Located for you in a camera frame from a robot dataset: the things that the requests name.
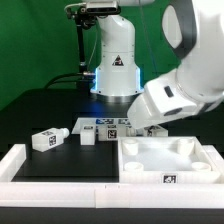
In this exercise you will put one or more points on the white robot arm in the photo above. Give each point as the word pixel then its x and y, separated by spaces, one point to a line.
pixel 194 30

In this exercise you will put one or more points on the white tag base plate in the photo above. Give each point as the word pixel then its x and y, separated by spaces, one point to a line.
pixel 130 131

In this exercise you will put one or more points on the white U-shaped obstacle wall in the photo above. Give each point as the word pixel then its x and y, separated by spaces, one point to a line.
pixel 100 195

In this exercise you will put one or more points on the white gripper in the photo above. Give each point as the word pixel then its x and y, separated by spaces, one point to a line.
pixel 162 101

